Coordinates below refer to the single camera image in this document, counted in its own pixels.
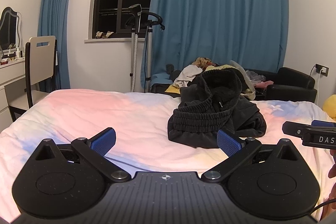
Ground blue cloth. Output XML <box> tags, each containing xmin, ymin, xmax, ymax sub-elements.
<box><xmin>152</xmin><ymin>72</ymin><xmax>174</xmax><ymax>86</ymax></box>

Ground beige cloth on windowsill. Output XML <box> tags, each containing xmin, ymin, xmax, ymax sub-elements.
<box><xmin>96</xmin><ymin>30</ymin><xmax>114</xmax><ymax>39</ymax></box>

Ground pastel fleece blanket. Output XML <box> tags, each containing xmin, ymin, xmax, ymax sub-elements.
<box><xmin>0</xmin><ymin>89</ymin><xmax>336</xmax><ymax>223</ymax></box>

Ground wide blue curtain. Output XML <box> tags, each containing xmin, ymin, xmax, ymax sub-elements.
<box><xmin>140</xmin><ymin>0</ymin><xmax>289</xmax><ymax>93</ymax></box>

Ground beige chair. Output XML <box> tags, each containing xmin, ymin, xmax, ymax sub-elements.
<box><xmin>10</xmin><ymin>35</ymin><xmax>58</xmax><ymax>122</ymax></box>

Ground white grey shirt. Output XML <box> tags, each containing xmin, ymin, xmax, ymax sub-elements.
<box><xmin>173</xmin><ymin>66</ymin><xmax>203</xmax><ymax>88</ymax></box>

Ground narrow blue curtain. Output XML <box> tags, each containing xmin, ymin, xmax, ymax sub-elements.
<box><xmin>37</xmin><ymin>0</ymin><xmax>79</xmax><ymax>89</ymax></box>

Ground yellow cloth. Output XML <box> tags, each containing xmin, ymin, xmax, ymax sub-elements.
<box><xmin>165</xmin><ymin>84</ymin><xmax>182</xmax><ymax>94</ymax></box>

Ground black nightstand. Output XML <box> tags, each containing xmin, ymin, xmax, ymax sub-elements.
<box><xmin>247</xmin><ymin>67</ymin><xmax>318</xmax><ymax>102</ymax></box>

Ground black fleece pants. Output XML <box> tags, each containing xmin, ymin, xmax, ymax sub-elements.
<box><xmin>181</xmin><ymin>69</ymin><xmax>243</xmax><ymax>112</ymax></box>

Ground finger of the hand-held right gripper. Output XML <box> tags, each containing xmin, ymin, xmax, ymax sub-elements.
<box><xmin>311</xmin><ymin>120</ymin><xmax>336</xmax><ymax>128</ymax></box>
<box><xmin>282</xmin><ymin>121</ymin><xmax>313</xmax><ymax>138</ymax></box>

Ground white vanity desk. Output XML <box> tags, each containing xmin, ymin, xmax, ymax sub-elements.
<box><xmin>0</xmin><ymin>56</ymin><xmax>27</xmax><ymax>130</ymax></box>

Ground wavy frame mirror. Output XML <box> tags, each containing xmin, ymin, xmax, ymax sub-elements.
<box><xmin>0</xmin><ymin>7</ymin><xmax>23</xmax><ymax>52</ymax></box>

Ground wall socket with charger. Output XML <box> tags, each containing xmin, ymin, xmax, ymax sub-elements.
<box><xmin>315</xmin><ymin>64</ymin><xmax>329</xmax><ymax>76</ymax></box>

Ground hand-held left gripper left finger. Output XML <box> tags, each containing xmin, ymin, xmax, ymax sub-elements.
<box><xmin>34</xmin><ymin>127</ymin><xmax>132</xmax><ymax>183</ymax></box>

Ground camera tripod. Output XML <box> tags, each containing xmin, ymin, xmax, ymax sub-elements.
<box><xmin>100</xmin><ymin>4</ymin><xmax>166</xmax><ymax>93</ymax></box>

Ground tan patterned garment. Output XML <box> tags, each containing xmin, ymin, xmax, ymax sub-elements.
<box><xmin>192</xmin><ymin>57</ymin><xmax>214</xmax><ymax>67</ymax></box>

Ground yellow plush toy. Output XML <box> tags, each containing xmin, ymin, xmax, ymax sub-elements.
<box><xmin>322</xmin><ymin>94</ymin><xmax>336</xmax><ymax>119</ymax></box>

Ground person's right hand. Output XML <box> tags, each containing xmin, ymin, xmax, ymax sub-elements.
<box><xmin>322</xmin><ymin>149</ymin><xmax>336</xmax><ymax>222</ymax></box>

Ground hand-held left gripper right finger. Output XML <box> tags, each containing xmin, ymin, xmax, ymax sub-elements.
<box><xmin>201</xmin><ymin>128</ymin><xmax>298</xmax><ymax>183</ymax></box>

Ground clear plastic bag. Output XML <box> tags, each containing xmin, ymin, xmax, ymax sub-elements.
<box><xmin>230</xmin><ymin>60</ymin><xmax>263</xmax><ymax>99</ymax></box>

